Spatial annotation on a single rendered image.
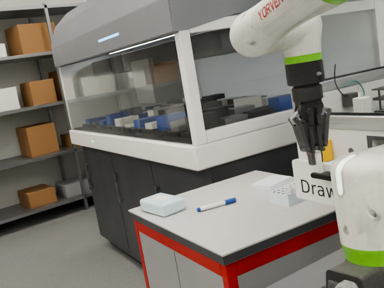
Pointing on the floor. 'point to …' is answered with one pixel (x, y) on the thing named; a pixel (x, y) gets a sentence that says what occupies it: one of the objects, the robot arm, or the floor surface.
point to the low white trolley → (233, 238)
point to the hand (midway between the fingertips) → (316, 164)
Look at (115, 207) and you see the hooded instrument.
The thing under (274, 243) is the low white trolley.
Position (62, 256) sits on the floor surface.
